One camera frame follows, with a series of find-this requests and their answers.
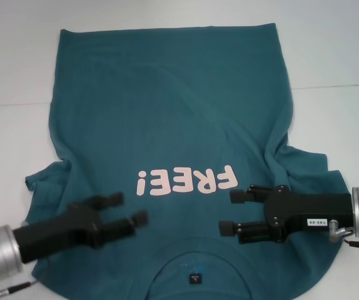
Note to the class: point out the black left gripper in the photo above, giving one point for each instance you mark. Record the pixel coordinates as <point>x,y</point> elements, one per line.
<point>48,234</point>

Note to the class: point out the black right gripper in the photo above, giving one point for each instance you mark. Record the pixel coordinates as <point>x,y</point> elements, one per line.
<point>311,209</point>

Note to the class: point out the teal FREE print t-shirt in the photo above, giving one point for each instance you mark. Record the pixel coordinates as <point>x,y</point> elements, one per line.
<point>173,118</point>

